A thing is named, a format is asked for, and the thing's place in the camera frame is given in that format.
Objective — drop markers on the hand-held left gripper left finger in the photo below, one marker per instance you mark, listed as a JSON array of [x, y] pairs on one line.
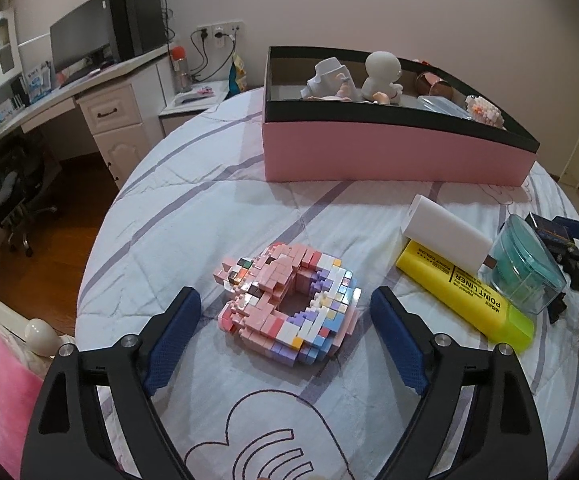
[[169, 345]]

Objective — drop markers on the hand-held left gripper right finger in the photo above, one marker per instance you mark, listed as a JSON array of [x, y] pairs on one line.
[[399, 345]]

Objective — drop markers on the teal round container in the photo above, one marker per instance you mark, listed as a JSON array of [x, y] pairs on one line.
[[524, 270]]

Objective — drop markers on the pink block donut toy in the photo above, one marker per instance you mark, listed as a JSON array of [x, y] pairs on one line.
[[289, 310]]

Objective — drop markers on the white block flower toy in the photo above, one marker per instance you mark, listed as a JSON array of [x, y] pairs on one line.
[[487, 111]]

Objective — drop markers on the pink storage box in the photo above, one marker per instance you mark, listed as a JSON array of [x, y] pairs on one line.
[[394, 155]]

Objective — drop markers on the rose gold candle jar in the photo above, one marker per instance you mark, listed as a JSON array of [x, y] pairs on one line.
[[432, 84]]

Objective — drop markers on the white round-headed figurine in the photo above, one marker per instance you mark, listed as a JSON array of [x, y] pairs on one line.
[[382, 72]]

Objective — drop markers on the small pink doll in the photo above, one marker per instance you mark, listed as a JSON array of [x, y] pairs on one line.
[[342, 91]]

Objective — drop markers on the yellow highlighter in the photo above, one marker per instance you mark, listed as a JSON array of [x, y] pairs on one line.
[[459, 290]]

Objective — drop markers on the white power bank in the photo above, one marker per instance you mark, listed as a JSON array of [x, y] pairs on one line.
[[444, 232]]

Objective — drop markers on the clear plastic packet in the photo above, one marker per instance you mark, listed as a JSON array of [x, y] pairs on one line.
[[442, 106]]

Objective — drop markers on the black office chair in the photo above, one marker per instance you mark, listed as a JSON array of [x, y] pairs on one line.
[[14, 190]]

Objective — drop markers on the white bedside table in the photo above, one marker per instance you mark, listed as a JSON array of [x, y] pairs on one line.
[[189, 110]]

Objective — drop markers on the white desk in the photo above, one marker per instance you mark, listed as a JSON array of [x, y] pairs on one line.
[[114, 110]]

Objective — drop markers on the red-capped bottle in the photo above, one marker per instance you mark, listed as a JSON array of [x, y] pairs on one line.
[[182, 70]]

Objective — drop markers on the white crumpled object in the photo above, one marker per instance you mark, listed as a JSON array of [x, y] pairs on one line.
[[327, 77]]

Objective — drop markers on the yellow snack bag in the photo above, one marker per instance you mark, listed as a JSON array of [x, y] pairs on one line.
[[237, 76]]

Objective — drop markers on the blue white book stack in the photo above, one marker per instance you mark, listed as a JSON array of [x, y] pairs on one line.
[[38, 80]]

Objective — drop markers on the black computer tower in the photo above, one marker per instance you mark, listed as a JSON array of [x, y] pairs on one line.
[[139, 22]]

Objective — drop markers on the black monitor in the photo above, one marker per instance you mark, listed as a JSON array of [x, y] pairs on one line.
[[81, 30]]

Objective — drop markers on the white bed post knob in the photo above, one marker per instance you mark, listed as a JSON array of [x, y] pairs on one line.
[[44, 336]]

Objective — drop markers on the white wall outlet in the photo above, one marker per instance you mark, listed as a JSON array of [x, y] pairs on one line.
[[219, 31]]

